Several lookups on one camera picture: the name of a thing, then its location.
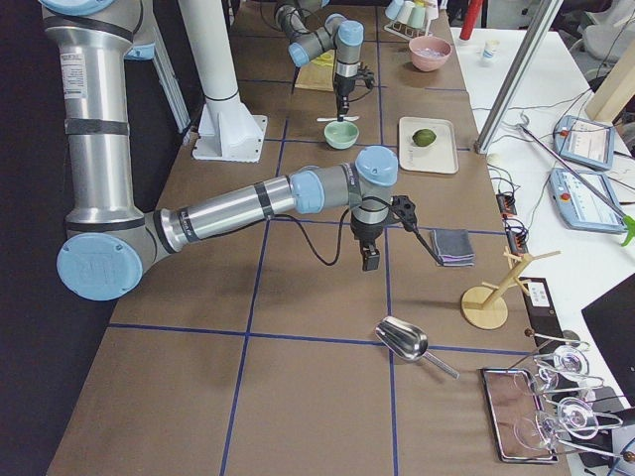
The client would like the white plastic spoon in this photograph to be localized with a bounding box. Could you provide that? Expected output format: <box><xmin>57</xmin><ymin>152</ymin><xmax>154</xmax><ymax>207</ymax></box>
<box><xmin>316</xmin><ymin>116</ymin><xmax>359</xmax><ymax>122</ymax></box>

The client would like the green bowl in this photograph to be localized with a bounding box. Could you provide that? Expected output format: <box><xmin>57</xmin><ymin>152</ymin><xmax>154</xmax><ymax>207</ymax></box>
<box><xmin>323</xmin><ymin>121</ymin><xmax>359</xmax><ymax>150</ymax></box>

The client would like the pink bowl with ice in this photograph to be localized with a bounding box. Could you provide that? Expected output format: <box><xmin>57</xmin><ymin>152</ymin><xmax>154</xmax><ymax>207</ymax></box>
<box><xmin>408</xmin><ymin>36</ymin><xmax>452</xmax><ymax>72</ymax></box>

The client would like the bamboo cutting board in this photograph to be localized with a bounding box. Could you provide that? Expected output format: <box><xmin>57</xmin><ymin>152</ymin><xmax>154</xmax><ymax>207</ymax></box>
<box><xmin>295</xmin><ymin>62</ymin><xmax>334</xmax><ymax>92</ymax></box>

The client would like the lemon slice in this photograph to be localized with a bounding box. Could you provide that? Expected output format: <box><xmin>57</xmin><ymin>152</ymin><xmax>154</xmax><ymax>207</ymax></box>
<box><xmin>312</xmin><ymin>52</ymin><xmax>334</xmax><ymax>67</ymax></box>

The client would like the grey folded cloth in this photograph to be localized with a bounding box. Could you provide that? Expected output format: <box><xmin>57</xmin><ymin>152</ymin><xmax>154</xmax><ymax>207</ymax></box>
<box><xmin>430</xmin><ymin>228</ymin><xmax>475</xmax><ymax>267</ymax></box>

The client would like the green lime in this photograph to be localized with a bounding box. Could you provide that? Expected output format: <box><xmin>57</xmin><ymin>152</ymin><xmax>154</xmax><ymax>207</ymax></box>
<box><xmin>412</xmin><ymin>129</ymin><xmax>437</xmax><ymax>148</ymax></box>

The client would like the steel scoop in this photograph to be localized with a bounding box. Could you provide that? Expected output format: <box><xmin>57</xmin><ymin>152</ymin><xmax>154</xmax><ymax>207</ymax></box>
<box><xmin>375</xmin><ymin>315</ymin><xmax>460</xmax><ymax>379</ymax></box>

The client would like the white rabbit tray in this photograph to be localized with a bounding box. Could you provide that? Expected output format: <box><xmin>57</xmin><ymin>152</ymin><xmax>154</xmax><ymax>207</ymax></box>
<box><xmin>398</xmin><ymin>117</ymin><xmax>458</xmax><ymax>175</ymax></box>

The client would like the cup rack with cups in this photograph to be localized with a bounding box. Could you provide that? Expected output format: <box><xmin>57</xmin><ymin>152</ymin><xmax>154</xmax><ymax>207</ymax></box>
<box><xmin>383</xmin><ymin>0</ymin><xmax>439</xmax><ymax>40</ymax></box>

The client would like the wooden mug tree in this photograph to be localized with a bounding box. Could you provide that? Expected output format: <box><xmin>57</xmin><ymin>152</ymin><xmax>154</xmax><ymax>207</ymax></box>
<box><xmin>460</xmin><ymin>247</ymin><xmax>561</xmax><ymax>330</ymax></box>

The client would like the black power strip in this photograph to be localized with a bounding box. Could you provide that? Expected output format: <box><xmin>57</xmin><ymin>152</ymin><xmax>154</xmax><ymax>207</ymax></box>
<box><xmin>496</xmin><ymin>192</ymin><xmax>529</xmax><ymax>255</ymax></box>

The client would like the red bottle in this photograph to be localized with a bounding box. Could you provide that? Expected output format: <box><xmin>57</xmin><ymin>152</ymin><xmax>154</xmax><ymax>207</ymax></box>
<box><xmin>459</xmin><ymin>0</ymin><xmax>484</xmax><ymax>41</ymax></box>

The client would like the metal grabber rod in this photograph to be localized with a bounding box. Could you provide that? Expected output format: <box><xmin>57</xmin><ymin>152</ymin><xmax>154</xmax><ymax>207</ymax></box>
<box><xmin>517</xmin><ymin>112</ymin><xmax>634</xmax><ymax>226</ymax></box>

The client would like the wine glass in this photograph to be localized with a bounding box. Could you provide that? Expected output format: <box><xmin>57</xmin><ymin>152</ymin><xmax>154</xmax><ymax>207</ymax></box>
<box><xmin>513</xmin><ymin>342</ymin><xmax>597</xmax><ymax>396</ymax></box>
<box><xmin>513</xmin><ymin>397</ymin><xmax>623</xmax><ymax>456</ymax></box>

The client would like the mirror steel tray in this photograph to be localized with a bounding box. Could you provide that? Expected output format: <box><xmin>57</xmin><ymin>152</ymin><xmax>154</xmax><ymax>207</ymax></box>
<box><xmin>480</xmin><ymin>368</ymin><xmax>559</xmax><ymax>465</ymax></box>

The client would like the upper teach pendant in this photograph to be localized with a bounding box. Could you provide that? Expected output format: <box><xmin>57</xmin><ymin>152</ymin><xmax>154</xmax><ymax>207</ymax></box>
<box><xmin>553</xmin><ymin>115</ymin><xmax>615</xmax><ymax>172</ymax></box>

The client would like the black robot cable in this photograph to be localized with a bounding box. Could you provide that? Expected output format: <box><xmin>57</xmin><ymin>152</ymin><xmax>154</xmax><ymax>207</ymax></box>
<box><xmin>270</xmin><ymin>197</ymin><xmax>443</xmax><ymax>268</ymax></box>

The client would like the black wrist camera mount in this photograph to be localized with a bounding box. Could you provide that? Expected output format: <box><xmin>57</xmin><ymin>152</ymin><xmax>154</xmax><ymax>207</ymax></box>
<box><xmin>390</xmin><ymin>195</ymin><xmax>418</xmax><ymax>233</ymax></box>

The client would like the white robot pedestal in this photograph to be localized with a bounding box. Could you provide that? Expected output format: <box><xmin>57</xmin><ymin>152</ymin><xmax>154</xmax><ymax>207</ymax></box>
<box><xmin>180</xmin><ymin>0</ymin><xmax>268</xmax><ymax>163</ymax></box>

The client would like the aluminium frame post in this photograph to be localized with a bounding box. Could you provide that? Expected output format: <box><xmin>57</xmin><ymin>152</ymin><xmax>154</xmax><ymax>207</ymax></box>
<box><xmin>474</xmin><ymin>0</ymin><xmax>563</xmax><ymax>154</ymax></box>

